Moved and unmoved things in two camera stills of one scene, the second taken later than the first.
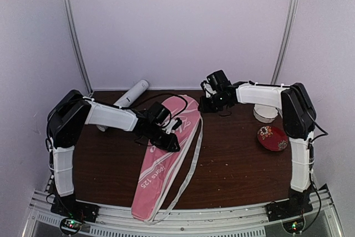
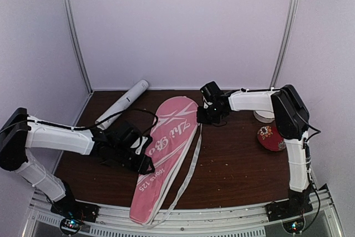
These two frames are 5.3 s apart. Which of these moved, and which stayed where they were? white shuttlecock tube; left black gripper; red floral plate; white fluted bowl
Moved: left black gripper
Stayed: red floral plate; white fluted bowl; white shuttlecock tube
